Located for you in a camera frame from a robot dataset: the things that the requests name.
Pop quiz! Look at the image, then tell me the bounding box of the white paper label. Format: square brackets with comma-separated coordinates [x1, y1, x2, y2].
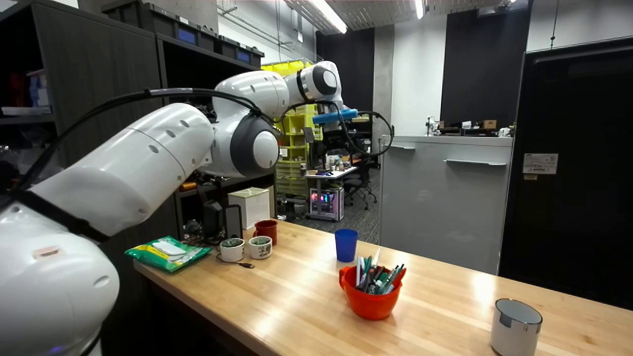
[521, 151, 559, 177]

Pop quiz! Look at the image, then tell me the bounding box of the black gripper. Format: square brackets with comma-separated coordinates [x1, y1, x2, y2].
[321, 123, 351, 159]

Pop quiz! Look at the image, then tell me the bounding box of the white box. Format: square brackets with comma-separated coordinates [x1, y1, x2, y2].
[225, 187, 272, 234]

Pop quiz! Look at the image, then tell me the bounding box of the tall black cabinet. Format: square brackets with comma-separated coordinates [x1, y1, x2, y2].
[498, 36, 633, 311]

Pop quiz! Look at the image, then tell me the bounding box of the black shelf unit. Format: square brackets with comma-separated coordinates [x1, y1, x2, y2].
[0, 0, 276, 244]

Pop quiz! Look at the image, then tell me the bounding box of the grey metal cup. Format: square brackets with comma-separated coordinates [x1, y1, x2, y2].
[488, 298, 545, 356]

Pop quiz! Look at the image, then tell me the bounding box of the yellow storage bin stack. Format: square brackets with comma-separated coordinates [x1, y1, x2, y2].
[260, 60, 323, 201]

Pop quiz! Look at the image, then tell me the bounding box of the bundle of coloured markers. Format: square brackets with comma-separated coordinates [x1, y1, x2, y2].
[351, 252, 407, 296]

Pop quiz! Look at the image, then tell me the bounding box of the red mug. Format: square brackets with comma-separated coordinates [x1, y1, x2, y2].
[252, 218, 278, 248]

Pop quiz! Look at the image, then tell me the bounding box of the long ceiling light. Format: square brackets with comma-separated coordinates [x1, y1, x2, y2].
[304, 0, 349, 36]

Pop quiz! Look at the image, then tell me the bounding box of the green wipes packet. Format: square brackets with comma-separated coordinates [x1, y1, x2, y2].
[122, 234, 213, 276]

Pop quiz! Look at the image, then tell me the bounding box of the background desk with equipment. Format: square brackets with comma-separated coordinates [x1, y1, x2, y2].
[302, 165, 357, 224]

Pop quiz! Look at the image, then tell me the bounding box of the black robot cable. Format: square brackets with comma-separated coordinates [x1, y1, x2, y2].
[0, 88, 395, 207]

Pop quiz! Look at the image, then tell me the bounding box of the grey metal cabinet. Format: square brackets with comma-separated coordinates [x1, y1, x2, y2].
[377, 135, 513, 276]

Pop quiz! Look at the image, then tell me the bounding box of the small white bowl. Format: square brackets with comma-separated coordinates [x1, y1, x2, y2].
[217, 236, 246, 264]
[244, 234, 274, 260]

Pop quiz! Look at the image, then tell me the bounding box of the red bowl with markers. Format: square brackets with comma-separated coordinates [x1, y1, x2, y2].
[337, 264, 405, 323]

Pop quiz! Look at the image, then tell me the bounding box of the blue plastic cup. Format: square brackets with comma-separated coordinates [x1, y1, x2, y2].
[331, 228, 359, 266]

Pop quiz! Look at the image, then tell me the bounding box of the small black box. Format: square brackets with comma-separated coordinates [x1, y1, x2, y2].
[199, 201, 229, 244]

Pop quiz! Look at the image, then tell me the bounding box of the black office chair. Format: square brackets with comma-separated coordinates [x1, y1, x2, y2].
[343, 161, 379, 212]

